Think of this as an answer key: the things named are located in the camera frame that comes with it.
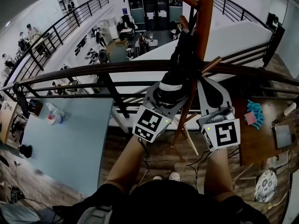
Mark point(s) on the small black object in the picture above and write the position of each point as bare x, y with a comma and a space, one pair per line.
25, 151

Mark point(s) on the light blue table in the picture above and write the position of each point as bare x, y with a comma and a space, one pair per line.
70, 148

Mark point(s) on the person's black shirt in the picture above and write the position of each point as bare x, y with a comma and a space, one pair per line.
163, 204

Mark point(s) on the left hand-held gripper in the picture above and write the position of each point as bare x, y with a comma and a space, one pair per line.
147, 122

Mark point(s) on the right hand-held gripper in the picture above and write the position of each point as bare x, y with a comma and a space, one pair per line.
225, 134

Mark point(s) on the pink pad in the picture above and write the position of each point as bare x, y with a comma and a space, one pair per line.
250, 118

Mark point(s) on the floral cushion stool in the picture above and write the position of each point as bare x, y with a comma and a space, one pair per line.
265, 185

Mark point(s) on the person's right forearm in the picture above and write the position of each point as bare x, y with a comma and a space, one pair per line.
218, 174

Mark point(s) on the person's right shoe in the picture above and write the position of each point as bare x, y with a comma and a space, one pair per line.
174, 176

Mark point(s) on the person's shoe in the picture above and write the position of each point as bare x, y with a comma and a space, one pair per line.
174, 176
157, 178

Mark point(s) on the wooden coat rack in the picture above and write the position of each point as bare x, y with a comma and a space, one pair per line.
205, 20

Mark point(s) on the black framed tablet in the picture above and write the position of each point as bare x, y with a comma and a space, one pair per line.
282, 136

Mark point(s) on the person's left forearm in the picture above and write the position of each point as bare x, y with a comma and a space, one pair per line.
126, 162

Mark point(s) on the red and white bowl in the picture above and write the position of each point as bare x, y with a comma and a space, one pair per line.
51, 119

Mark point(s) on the black framed glass door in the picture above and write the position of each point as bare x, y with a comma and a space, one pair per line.
154, 10

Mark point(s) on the small brown box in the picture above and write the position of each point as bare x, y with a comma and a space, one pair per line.
37, 107

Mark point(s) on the white roll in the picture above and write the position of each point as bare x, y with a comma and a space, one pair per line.
289, 109

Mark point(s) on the black garment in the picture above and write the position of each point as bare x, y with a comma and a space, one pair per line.
182, 59

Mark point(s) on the brown wooden table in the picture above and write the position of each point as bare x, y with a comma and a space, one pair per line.
254, 143

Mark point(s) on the blue cloth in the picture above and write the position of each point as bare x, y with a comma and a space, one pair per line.
257, 108

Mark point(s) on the person's left shoe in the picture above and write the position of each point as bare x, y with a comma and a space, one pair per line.
157, 178

